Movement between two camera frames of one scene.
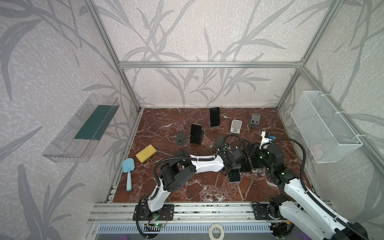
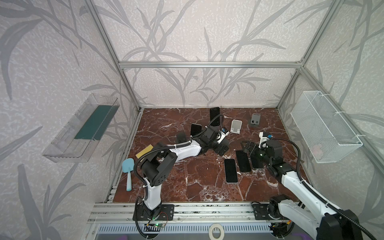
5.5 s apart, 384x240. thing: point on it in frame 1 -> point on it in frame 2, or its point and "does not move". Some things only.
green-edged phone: x=196 y=134 does not move
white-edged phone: x=258 y=161 does not move
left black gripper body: x=238 y=157 -> x=220 y=145
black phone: x=246 y=167 does not move
